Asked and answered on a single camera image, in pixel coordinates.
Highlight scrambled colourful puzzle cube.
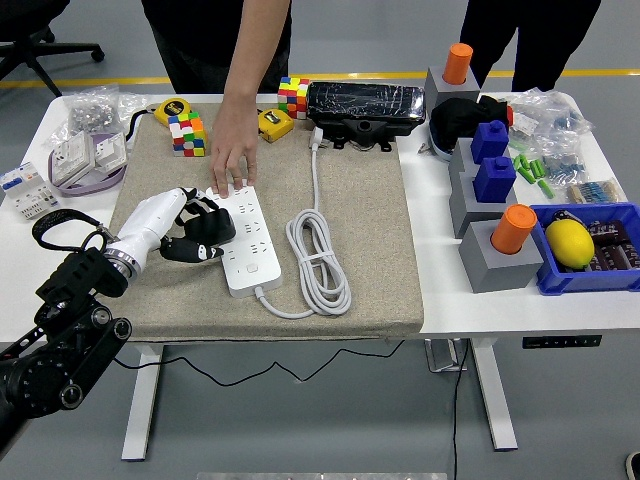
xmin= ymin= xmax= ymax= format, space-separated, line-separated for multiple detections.
xmin=167 ymin=110 xmax=209 ymax=158
xmin=277 ymin=76 xmax=311 ymax=120

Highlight white wall switch panel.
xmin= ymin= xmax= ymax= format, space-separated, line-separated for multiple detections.
xmin=51 ymin=130 xmax=99 ymax=187

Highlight blue peg block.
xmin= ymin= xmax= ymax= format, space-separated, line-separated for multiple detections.
xmin=472 ymin=155 xmax=517 ymax=204
xmin=469 ymin=119 xmax=511 ymax=164

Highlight black desk control panel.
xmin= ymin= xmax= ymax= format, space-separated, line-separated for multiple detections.
xmin=521 ymin=333 xmax=603 ymax=350

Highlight white table leg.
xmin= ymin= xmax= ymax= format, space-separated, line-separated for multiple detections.
xmin=469 ymin=338 xmax=519 ymax=451
xmin=120 ymin=343 xmax=165 ymax=462

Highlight grey block with hole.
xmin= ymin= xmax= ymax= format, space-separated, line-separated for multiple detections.
xmin=458 ymin=219 xmax=545 ymax=294
xmin=448 ymin=137 xmax=481 ymax=176
xmin=448 ymin=172 xmax=519 ymax=239
xmin=424 ymin=64 xmax=481 ymax=109

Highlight white blue rimmed object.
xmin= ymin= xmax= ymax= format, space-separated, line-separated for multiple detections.
xmin=430 ymin=130 xmax=456 ymax=162

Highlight bag of blue components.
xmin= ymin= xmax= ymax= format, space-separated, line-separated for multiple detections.
xmin=539 ymin=144 xmax=589 ymax=184

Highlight white wall socket panel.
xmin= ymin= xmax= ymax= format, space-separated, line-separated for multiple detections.
xmin=91 ymin=132 xmax=127 ymax=174

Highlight orange cylinder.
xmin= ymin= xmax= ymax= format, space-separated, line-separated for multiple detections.
xmin=444 ymin=42 xmax=475 ymax=86
xmin=489 ymin=203 xmax=539 ymax=255

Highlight white power strip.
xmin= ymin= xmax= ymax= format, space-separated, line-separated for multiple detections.
xmin=204 ymin=184 xmax=282 ymax=300

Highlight black cloth bundle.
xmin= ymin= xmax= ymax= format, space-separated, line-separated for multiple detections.
xmin=429 ymin=94 xmax=514 ymax=144

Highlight black floor cable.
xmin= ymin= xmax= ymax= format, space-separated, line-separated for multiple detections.
xmin=449 ymin=339 xmax=474 ymax=480

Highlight blue plastic bin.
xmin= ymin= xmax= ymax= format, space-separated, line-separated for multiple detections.
xmin=529 ymin=201 xmax=640 ymax=297

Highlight person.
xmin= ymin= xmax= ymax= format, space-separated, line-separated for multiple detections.
xmin=141 ymin=0 xmax=292 ymax=95

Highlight bag of striped resistors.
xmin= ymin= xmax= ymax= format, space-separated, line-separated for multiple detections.
xmin=564 ymin=177 xmax=629 ymax=205

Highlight black plug adapter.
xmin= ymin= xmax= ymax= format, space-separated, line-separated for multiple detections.
xmin=182 ymin=208 xmax=237 ymax=246

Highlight white circuit breaker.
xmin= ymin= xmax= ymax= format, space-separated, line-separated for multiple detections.
xmin=0 ymin=162 xmax=61 ymax=221

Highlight purple plastic tray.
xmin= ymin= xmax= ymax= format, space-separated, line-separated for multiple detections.
xmin=47 ymin=132 xmax=129 ymax=197

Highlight yellow lemon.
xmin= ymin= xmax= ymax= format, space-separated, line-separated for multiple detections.
xmin=544 ymin=219 xmax=596 ymax=267

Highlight round yellow tape measure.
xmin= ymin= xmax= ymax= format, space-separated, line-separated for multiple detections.
xmin=152 ymin=97 xmax=194 ymax=126

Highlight clear bag of screws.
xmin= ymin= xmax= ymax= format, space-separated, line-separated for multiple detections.
xmin=59 ymin=82 xmax=124 ymax=136

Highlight black film-wrapped device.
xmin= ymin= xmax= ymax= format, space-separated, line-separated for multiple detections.
xmin=304 ymin=79 xmax=427 ymax=152

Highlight black cord strap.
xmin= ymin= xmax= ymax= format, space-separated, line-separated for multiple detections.
xmin=123 ymin=105 xmax=156 ymax=147

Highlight silver under-table bracket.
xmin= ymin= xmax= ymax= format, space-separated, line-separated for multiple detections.
xmin=423 ymin=338 xmax=469 ymax=374

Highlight black office chair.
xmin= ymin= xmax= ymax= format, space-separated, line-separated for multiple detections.
xmin=0 ymin=0 xmax=106 ymax=99

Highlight grey-brown mat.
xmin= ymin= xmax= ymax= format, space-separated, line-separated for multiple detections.
xmin=97 ymin=102 xmax=425 ymax=342

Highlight clear bag of parts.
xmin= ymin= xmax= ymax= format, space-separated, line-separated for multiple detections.
xmin=507 ymin=88 xmax=599 ymax=151

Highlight squarish yellow tape measure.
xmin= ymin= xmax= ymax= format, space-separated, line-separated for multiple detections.
xmin=257 ymin=108 xmax=295 ymax=144

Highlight brown capacitor pile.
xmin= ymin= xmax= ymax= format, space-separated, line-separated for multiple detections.
xmin=584 ymin=219 xmax=640 ymax=274

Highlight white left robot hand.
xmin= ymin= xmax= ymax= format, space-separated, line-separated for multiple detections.
xmin=112 ymin=186 xmax=226 ymax=274

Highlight small white bagged box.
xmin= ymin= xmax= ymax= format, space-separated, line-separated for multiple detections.
xmin=509 ymin=112 xmax=539 ymax=139

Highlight white power strip cord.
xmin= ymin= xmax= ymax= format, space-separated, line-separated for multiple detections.
xmin=254 ymin=124 xmax=353 ymax=320

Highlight empty clear plastic bag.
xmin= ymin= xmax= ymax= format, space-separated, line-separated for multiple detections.
xmin=117 ymin=92 xmax=151 ymax=124

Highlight person's hand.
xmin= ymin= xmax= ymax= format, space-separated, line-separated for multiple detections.
xmin=209 ymin=94 xmax=260 ymax=198

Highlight thin black plug cord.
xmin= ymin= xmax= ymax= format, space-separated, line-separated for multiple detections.
xmin=112 ymin=340 xmax=406 ymax=390

